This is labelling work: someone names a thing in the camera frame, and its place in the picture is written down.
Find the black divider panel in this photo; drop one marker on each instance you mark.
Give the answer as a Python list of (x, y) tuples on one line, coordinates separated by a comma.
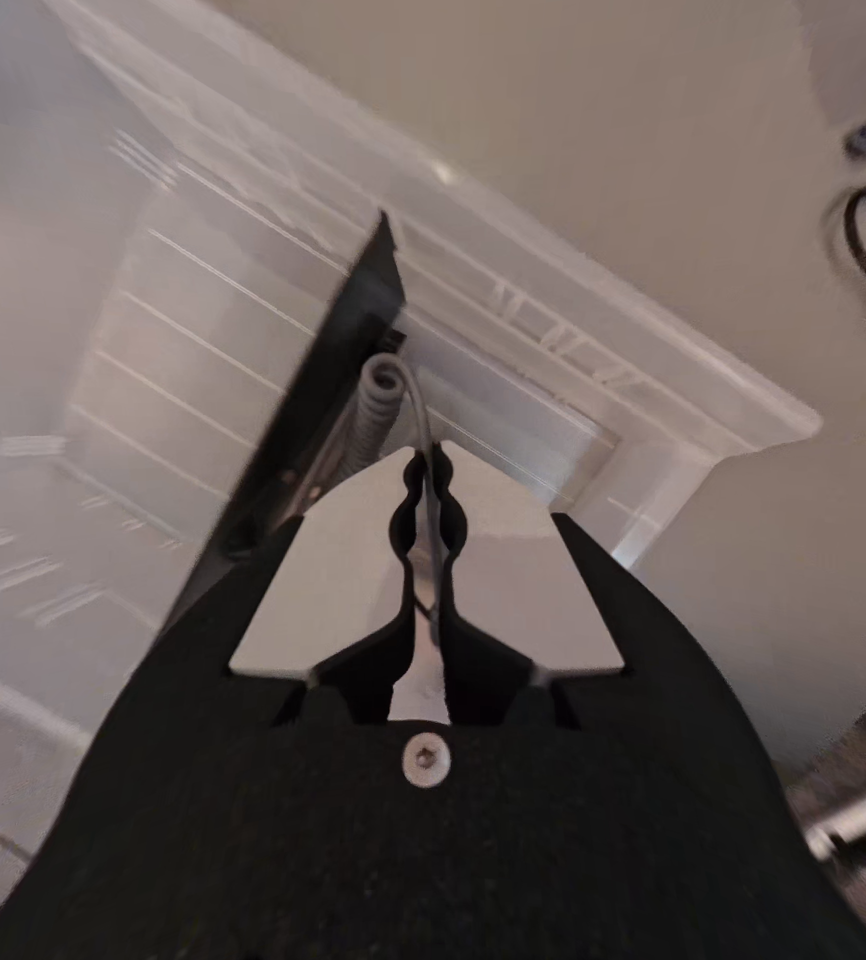
[(328, 375)]

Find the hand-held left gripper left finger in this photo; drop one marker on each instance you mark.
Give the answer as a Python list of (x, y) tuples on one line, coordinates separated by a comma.
[(313, 600)]

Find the clear plastic bin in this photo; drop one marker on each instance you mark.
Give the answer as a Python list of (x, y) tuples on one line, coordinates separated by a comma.
[(65, 300)]

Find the metal object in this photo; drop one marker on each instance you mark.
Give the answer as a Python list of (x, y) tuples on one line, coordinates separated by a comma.
[(860, 817)]

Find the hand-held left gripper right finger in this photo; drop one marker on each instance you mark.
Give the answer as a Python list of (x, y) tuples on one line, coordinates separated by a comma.
[(545, 600)]

